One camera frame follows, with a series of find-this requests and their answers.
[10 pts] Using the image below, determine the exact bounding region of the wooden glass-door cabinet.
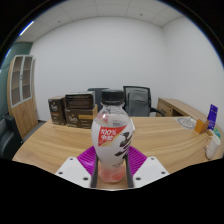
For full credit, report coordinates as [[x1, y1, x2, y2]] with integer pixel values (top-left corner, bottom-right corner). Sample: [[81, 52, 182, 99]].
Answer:
[[6, 54, 39, 138]]

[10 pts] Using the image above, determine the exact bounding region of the grey mesh office chair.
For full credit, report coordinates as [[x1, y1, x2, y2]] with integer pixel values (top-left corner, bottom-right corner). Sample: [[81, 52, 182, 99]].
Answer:
[[122, 85, 165, 118]]

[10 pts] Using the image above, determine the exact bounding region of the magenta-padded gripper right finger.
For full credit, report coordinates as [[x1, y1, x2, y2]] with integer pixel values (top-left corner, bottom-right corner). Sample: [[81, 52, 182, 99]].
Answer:
[[124, 145, 170, 189]]

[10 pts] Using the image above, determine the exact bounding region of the purple stand-up pouch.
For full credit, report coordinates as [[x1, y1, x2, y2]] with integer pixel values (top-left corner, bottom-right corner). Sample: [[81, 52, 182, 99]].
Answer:
[[206, 104, 219, 131]]

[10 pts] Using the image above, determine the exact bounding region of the black armchair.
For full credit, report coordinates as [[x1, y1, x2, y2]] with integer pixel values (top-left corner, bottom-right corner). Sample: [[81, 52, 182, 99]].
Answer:
[[0, 114, 23, 161]]

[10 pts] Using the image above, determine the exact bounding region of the clear black-capped drink bottle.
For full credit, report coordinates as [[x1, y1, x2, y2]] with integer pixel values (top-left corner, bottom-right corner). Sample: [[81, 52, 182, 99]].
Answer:
[[91, 89, 135, 184]]

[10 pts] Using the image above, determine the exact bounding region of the paper sheet with round print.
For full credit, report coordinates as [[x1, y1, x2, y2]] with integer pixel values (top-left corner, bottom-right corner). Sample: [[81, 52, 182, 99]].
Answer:
[[176, 116, 197, 130]]

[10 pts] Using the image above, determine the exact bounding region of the white paper cup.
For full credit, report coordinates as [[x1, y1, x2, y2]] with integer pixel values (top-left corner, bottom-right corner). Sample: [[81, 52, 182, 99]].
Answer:
[[204, 134, 222, 160]]

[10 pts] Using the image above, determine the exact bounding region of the small orange box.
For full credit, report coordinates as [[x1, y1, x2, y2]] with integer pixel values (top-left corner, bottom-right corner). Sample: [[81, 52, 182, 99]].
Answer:
[[194, 118, 210, 135]]

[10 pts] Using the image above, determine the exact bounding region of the dark office chair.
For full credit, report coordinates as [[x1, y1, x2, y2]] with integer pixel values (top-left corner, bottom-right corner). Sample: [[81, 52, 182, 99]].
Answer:
[[87, 87, 110, 105]]

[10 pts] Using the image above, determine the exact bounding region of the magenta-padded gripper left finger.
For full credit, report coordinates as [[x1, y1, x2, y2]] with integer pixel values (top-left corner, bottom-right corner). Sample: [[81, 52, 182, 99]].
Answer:
[[54, 145, 100, 189]]

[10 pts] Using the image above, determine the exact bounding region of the tan cardboard box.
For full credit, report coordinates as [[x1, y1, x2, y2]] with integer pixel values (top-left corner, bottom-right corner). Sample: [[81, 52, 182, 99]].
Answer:
[[64, 105, 99, 130]]

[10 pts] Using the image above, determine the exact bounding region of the flat black cardboard box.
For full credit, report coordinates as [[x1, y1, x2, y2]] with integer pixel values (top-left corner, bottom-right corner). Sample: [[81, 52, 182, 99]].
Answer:
[[65, 91, 96, 110]]

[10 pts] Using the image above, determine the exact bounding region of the wooden side desk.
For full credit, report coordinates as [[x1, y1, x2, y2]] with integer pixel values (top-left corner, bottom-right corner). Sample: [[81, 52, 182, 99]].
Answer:
[[156, 97, 208, 123]]

